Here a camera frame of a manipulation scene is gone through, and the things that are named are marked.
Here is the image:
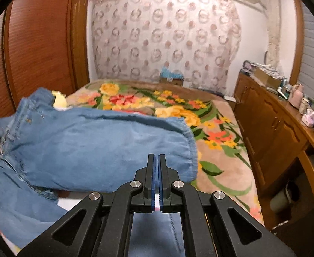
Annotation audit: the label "yellow plush toy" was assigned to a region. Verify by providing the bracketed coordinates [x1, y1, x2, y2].
[51, 90, 68, 110]

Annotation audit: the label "circle patterned curtain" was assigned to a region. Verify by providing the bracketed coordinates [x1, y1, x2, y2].
[89, 0, 240, 94]

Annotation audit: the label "grey bucket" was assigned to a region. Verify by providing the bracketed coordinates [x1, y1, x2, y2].
[270, 181, 301, 211]

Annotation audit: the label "wooden dresser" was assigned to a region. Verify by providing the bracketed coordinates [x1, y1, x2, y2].
[233, 71, 314, 228]

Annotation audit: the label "wooden wardrobe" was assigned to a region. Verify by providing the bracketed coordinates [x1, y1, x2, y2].
[0, 0, 90, 150]

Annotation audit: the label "blue denim pants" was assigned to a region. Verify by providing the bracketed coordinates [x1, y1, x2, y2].
[0, 87, 199, 257]

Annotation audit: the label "floral bed blanket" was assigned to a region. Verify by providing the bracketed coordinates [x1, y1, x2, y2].
[66, 80, 265, 225]

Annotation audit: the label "printed cloth pile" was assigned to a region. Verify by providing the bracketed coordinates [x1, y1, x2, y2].
[241, 60, 281, 73]

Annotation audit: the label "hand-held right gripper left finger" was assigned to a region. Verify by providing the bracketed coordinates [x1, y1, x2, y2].
[16, 154, 157, 257]

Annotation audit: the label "open cardboard box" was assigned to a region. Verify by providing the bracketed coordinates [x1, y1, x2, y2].
[254, 67, 284, 89]

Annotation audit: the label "pink bottle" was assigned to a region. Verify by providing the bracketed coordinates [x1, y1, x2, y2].
[288, 84, 304, 106]

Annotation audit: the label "small cardboard box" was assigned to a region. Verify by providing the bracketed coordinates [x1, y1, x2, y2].
[159, 76, 185, 87]

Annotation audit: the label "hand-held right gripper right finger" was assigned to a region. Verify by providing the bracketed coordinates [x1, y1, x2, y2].
[158, 154, 297, 257]

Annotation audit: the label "blue crumpled bag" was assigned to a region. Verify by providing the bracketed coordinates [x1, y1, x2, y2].
[161, 66, 183, 79]

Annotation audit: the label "pink tissue pack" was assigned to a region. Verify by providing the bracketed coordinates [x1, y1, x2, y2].
[302, 111, 314, 127]

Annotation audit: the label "white lace curtain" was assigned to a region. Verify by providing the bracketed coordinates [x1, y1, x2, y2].
[264, 0, 281, 67]

